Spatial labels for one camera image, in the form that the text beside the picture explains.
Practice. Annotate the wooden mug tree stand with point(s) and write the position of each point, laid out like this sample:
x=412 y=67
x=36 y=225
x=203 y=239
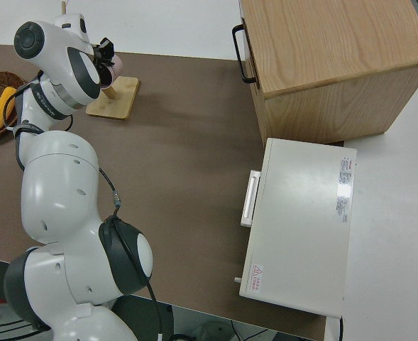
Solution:
x=120 y=99

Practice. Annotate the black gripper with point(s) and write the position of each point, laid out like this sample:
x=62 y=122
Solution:
x=104 y=51

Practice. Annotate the cream toaster oven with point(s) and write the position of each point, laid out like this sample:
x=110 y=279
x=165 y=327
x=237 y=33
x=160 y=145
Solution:
x=301 y=220

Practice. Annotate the wooden drawer cabinet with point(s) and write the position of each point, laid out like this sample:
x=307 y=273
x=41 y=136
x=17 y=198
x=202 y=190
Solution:
x=336 y=53

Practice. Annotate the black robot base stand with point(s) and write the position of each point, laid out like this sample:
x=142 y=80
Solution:
x=144 y=312

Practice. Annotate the pink mug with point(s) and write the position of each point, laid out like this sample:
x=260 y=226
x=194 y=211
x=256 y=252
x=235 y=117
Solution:
x=117 y=71

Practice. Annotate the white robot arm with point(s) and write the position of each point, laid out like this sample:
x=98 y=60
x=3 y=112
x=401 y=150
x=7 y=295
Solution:
x=59 y=184

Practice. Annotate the yellow corn cob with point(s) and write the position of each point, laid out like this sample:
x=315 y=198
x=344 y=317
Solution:
x=3 y=110

